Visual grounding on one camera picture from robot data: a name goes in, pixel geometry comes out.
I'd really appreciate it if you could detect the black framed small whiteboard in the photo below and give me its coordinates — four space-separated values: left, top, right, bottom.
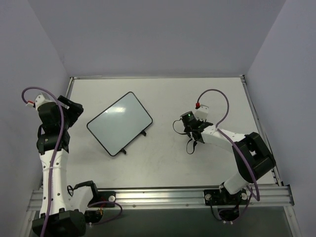
86 91 153 157

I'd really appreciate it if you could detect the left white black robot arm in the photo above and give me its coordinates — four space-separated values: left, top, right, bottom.
32 93 100 237

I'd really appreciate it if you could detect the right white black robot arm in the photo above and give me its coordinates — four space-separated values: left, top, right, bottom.
180 111 276 204

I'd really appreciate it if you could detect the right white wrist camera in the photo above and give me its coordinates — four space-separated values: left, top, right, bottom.
194 105 209 122

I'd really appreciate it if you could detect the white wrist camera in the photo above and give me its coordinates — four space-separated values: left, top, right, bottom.
26 92 52 111
194 105 209 122

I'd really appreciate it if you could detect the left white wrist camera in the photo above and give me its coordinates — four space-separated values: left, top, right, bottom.
26 92 52 111

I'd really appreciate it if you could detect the black loop cable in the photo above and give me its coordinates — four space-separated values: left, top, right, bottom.
172 118 198 155

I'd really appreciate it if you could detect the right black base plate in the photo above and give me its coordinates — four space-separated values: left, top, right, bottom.
203 189 248 206

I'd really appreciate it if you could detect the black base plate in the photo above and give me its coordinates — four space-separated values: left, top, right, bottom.
95 191 116 208
203 189 248 206

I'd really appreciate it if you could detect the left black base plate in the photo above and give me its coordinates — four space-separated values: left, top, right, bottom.
95 191 116 208

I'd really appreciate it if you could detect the aluminium front rail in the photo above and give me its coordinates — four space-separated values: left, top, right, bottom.
27 185 296 210

